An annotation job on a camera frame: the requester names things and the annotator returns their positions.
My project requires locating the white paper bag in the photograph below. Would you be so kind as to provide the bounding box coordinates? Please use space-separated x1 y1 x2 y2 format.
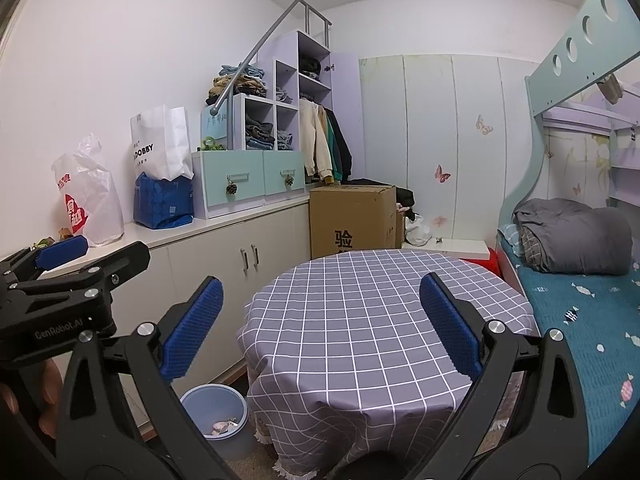
130 104 195 181

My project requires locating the grey metal handrail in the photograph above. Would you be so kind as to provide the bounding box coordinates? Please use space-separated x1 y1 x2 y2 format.
209 0 333 116

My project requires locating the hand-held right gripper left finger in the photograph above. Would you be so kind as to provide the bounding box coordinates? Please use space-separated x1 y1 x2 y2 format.
55 276 226 480

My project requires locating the white red-print plastic bag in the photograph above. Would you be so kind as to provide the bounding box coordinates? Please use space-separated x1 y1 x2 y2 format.
51 133 126 247

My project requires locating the white wardrobe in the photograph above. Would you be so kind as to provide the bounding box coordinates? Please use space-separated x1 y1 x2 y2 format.
359 54 532 251

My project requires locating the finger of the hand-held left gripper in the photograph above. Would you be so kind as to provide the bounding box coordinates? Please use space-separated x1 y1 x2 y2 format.
0 235 90 286
10 241 151 306

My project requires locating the lavender stepped shelf unit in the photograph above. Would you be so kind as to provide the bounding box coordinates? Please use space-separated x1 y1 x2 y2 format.
201 30 361 183

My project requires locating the crumpled scraps heap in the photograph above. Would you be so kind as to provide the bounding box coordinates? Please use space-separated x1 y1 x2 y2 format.
210 417 242 437

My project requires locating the person's left hand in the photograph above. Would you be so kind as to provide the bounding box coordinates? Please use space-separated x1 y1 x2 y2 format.
0 360 65 438

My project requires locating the red stool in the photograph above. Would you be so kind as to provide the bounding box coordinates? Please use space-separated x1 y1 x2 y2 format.
460 247 503 278

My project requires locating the grey folded blanket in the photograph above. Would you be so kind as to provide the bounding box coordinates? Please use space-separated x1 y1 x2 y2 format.
514 197 633 276

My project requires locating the teal drawer unit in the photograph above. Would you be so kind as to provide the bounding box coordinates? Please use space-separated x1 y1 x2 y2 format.
191 149 307 220

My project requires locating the teal candy-print bedsheet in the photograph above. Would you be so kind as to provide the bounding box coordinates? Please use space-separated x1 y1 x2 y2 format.
500 225 640 466

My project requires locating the teal bunk bed frame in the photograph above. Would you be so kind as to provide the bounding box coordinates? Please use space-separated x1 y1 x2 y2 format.
497 0 640 281

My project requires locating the dark hanging jacket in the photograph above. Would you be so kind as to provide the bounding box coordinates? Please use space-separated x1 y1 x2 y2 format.
325 107 353 183

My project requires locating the small white plastic bag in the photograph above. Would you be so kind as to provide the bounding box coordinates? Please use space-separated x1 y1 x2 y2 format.
404 215 432 247

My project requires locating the light blue plastic bin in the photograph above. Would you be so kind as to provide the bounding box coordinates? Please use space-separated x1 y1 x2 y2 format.
179 384 249 461

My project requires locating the white low cabinet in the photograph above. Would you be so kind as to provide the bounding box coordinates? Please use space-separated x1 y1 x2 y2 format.
45 194 313 441

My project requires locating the white low shelf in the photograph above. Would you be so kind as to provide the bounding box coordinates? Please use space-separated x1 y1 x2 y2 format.
400 237 491 261

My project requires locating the plaid pillow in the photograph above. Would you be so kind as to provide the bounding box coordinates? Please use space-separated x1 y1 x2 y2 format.
520 227 546 266

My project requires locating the cream hanging jacket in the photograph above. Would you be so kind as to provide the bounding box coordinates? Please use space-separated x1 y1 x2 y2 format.
299 100 335 186

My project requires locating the large cardboard box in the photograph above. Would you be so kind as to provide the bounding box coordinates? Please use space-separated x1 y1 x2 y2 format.
309 185 397 261

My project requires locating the pile of folded clothes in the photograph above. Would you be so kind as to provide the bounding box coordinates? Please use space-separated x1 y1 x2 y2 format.
207 62 268 101

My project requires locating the blue woven bag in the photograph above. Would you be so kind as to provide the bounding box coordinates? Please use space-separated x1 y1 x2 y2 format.
132 171 195 231

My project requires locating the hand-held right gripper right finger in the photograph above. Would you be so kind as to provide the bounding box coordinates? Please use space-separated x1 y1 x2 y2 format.
419 272 593 480

